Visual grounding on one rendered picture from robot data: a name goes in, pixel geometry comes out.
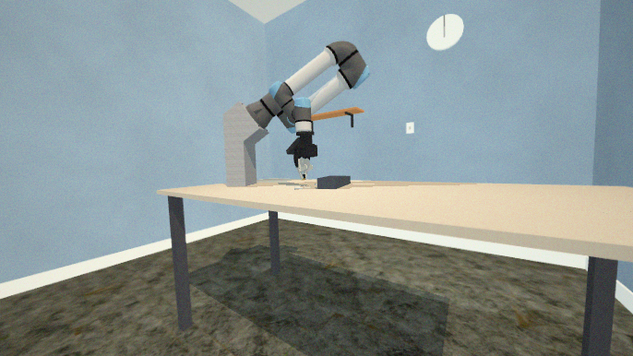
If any dark grey rack of bins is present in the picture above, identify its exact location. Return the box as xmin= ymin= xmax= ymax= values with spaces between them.
xmin=317 ymin=176 xmax=351 ymax=189

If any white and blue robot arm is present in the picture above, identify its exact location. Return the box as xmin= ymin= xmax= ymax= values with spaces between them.
xmin=246 ymin=41 xmax=370 ymax=134

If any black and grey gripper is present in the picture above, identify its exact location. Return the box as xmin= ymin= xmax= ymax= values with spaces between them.
xmin=293 ymin=131 xmax=317 ymax=180

